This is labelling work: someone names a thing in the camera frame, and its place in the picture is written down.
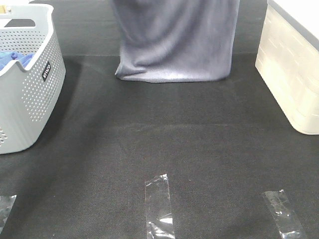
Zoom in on left clear tape strip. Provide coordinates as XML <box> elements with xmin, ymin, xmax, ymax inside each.
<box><xmin>0</xmin><ymin>195</ymin><xmax>17</xmax><ymax>233</ymax></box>

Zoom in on right clear tape strip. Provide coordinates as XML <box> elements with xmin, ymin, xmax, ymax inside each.
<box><xmin>262</xmin><ymin>190</ymin><xmax>307</xmax><ymax>239</ymax></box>

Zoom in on grey perforated laundry basket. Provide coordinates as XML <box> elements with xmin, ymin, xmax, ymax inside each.
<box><xmin>0</xmin><ymin>0</ymin><xmax>66</xmax><ymax>154</ymax></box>

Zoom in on cream plastic storage box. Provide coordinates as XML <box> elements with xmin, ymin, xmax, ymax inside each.
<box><xmin>255</xmin><ymin>0</ymin><xmax>319</xmax><ymax>135</ymax></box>

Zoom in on blue towel in basket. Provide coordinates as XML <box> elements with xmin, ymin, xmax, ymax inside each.
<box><xmin>0</xmin><ymin>51</ymin><xmax>34</xmax><ymax>70</ymax></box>

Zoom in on clear tape strip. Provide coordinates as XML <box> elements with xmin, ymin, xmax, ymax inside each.
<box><xmin>145</xmin><ymin>174</ymin><xmax>175</xmax><ymax>239</ymax></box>
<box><xmin>262</xmin><ymin>190</ymin><xmax>307</xmax><ymax>239</ymax></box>
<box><xmin>0</xmin><ymin>195</ymin><xmax>17</xmax><ymax>233</ymax></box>

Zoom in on centre clear tape strip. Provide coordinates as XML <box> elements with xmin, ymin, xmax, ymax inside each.
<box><xmin>145</xmin><ymin>174</ymin><xmax>175</xmax><ymax>239</ymax></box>

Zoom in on grey towel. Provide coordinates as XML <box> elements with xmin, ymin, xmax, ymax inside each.
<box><xmin>112</xmin><ymin>0</ymin><xmax>240</xmax><ymax>83</ymax></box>

